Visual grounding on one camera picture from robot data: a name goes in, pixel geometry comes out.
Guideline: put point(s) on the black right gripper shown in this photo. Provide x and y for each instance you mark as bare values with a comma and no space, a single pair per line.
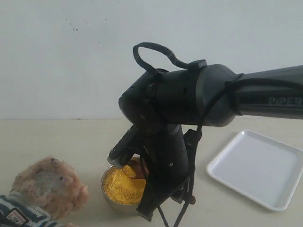
168,157

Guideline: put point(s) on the dark brown wooden spoon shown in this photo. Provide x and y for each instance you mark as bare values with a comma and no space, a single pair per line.
135,171

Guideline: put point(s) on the beige teddy bear striped sweater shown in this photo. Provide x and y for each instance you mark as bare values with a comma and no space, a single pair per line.
42,194

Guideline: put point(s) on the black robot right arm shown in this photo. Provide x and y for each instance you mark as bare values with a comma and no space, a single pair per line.
169,109

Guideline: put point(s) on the yellow millet grains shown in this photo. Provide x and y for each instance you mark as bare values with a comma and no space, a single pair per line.
121,188

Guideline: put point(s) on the stainless steel bowl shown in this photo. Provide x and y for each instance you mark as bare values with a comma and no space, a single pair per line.
122,209

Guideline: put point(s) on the white rectangular plastic tray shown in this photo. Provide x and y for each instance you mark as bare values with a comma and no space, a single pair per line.
262,169

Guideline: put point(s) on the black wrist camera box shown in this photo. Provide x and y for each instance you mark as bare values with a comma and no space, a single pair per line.
121,154

